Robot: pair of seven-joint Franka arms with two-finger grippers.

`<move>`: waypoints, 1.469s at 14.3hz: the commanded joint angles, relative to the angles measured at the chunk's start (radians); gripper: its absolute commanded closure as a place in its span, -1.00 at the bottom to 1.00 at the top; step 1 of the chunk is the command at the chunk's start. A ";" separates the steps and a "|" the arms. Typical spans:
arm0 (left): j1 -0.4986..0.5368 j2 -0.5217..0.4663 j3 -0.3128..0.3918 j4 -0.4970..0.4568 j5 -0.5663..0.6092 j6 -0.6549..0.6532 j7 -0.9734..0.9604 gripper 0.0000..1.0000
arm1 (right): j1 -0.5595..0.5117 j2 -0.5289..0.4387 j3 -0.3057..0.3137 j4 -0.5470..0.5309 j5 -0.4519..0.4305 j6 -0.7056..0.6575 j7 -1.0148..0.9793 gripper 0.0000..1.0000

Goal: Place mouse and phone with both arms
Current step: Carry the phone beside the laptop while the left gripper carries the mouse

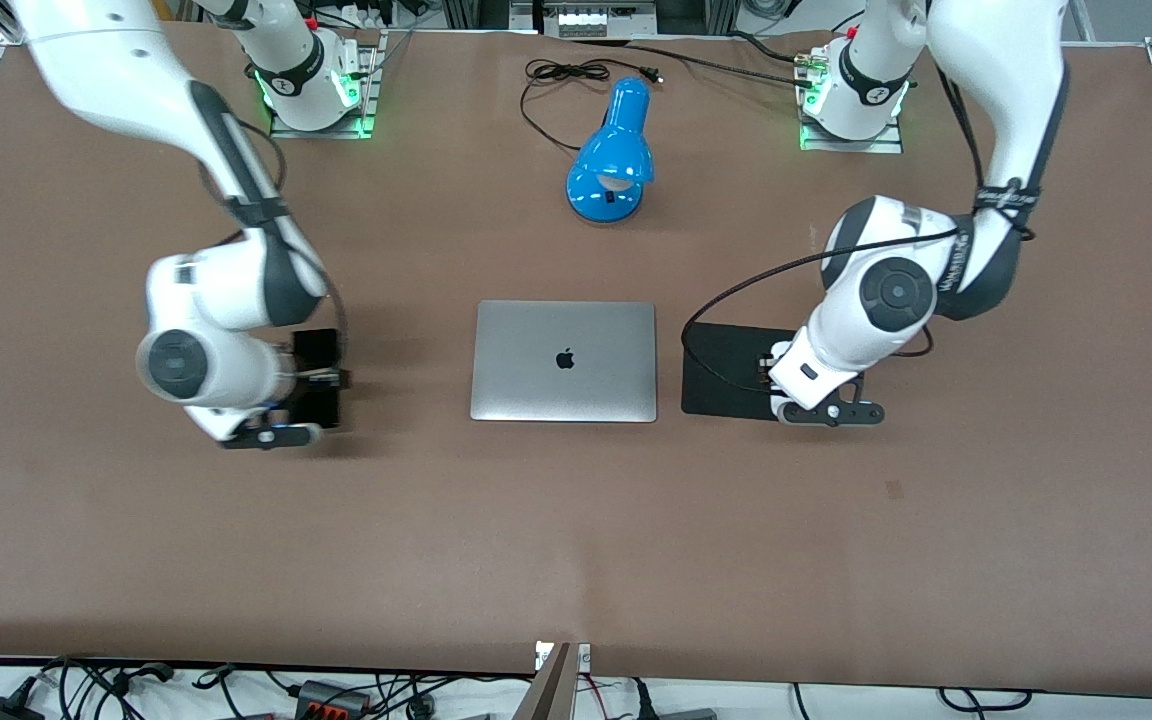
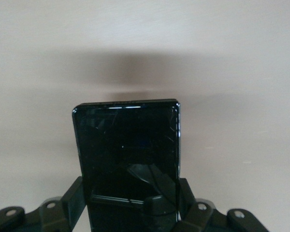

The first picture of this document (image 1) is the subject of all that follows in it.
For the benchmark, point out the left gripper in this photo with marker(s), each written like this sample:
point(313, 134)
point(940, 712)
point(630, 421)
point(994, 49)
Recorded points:
point(763, 369)

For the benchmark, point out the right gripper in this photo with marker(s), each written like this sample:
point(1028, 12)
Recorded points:
point(317, 377)

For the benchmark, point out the black smartphone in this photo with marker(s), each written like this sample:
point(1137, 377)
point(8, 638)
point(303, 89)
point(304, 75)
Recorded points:
point(321, 346)

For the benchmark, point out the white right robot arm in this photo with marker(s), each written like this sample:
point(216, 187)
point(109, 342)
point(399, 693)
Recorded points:
point(126, 80)

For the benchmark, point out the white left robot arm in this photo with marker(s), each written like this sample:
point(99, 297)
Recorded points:
point(996, 80)

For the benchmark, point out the black mouse pad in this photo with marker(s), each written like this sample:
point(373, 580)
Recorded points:
point(726, 395)

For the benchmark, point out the silver closed laptop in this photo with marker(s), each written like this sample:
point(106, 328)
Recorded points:
point(564, 385)

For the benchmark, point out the blue desk lamp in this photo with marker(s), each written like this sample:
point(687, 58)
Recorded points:
point(612, 150)

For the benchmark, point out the black connector with orange tabs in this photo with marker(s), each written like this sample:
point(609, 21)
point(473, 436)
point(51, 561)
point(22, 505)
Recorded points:
point(334, 698)

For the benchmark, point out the white power strip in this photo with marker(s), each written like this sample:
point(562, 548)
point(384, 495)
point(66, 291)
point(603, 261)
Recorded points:
point(596, 18)

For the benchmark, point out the black power adapter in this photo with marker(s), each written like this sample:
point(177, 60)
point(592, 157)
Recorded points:
point(6, 708)

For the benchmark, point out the aluminium left arm base plate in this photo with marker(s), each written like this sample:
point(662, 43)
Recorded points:
point(891, 140)

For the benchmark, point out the aluminium right arm base plate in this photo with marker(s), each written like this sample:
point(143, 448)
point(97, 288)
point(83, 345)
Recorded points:
point(366, 100)

